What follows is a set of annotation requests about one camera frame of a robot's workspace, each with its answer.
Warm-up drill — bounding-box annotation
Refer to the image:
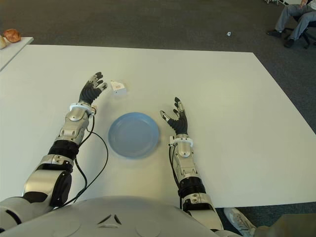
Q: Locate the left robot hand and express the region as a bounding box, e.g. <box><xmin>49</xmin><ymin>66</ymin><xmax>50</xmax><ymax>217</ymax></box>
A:
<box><xmin>78</xmin><ymin>72</ymin><xmax>109</xmax><ymax>106</ymax></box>

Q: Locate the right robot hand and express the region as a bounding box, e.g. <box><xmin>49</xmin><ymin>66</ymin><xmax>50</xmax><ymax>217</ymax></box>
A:
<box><xmin>159</xmin><ymin>97</ymin><xmax>190</xmax><ymax>136</ymax></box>

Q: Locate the white charger block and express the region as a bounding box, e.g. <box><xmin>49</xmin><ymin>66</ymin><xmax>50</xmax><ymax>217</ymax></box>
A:
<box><xmin>110</xmin><ymin>80</ymin><xmax>127</xmax><ymax>95</ymax></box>

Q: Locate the blue plate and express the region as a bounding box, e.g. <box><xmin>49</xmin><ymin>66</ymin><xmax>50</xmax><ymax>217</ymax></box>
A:
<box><xmin>108</xmin><ymin>112</ymin><xmax>160</xmax><ymax>158</ymax></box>

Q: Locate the white side table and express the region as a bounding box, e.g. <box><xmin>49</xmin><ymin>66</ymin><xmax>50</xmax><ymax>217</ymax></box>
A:
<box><xmin>0</xmin><ymin>37</ymin><xmax>34</xmax><ymax>72</ymax></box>

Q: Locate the reddish brown bread roll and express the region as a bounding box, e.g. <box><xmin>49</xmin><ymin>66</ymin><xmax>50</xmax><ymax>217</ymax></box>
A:
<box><xmin>2</xmin><ymin>28</ymin><xmax>21</xmax><ymax>42</ymax></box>

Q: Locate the grey white sneaker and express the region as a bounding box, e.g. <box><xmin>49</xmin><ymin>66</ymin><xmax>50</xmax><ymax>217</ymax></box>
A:
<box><xmin>223</xmin><ymin>207</ymin><xmax>257</xmax><ymax>237</ymax></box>

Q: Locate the silver robot torso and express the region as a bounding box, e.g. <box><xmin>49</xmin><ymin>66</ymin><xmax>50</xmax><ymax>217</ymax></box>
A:
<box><xmin>0</xmin><ymin>196</ymin><xmax>237</xmax><ymax>237</ymax></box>

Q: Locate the seated person in grey trousers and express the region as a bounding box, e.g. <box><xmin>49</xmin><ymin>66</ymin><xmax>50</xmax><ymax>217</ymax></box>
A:
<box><xmin>266</xmin><ymin>0</ymin><xmax>316</xmax><ymax>49</ymax></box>

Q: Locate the khaki trouser leg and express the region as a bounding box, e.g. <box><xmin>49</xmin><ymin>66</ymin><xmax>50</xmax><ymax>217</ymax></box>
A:
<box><xmin>254</xmin><ymin>213</ymin><xmax>316</xmax><ymax>237</ymax></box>

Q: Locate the black office chair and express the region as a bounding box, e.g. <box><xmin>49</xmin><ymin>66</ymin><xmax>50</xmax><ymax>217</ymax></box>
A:
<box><xmin>283</xmin><ymin>12</ymin><xmax>316</xmax><ymax>49</ymax></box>

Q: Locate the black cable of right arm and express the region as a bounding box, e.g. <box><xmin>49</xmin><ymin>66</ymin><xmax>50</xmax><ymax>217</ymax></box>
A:
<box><xmin>168</xmin><ymin>144</ymin><xmax>183</xmax><ymax>198</ymax></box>

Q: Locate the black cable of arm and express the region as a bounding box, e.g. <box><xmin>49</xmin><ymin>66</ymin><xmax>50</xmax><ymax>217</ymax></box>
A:
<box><xmin>63</xmin><ymin>116</ymin><xmax>109</xmax><ymax>205</ymax></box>
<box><xmin>168</xmin><ymin>144</ymin><xmax>183</xmax><ymax>198</ymax></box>

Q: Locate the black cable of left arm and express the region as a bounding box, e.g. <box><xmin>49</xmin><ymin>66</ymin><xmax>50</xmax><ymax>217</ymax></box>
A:
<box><xmin>63</xmin><ymin>116</ymin><xmax>109</xmax><ymax>205</ymax></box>

